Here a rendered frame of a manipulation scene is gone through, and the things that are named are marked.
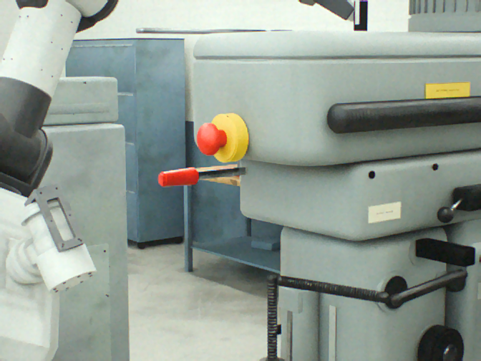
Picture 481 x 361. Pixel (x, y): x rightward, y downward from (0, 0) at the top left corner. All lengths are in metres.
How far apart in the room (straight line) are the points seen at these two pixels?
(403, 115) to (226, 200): 7.46
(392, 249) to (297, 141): 0.23
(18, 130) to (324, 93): 0.51
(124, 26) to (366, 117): 8.91
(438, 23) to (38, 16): 0.59
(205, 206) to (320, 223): 7.66
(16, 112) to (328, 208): 0.49
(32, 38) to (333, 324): 0.61
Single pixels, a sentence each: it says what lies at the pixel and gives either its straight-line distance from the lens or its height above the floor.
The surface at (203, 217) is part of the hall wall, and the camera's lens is 8.85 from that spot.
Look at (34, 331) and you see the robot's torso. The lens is 1.22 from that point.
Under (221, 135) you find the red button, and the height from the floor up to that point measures 1.77.
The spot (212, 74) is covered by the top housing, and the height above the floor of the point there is 1.84.
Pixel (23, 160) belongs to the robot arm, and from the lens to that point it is 1.36.
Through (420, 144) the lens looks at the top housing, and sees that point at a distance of 1.17.
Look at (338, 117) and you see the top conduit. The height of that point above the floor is 1.79.
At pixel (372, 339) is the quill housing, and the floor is 1.49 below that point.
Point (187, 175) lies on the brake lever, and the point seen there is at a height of 1.70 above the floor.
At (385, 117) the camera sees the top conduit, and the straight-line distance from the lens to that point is 1.06.
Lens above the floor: 1.86
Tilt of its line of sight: 8 degrees down
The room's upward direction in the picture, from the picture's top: straight up
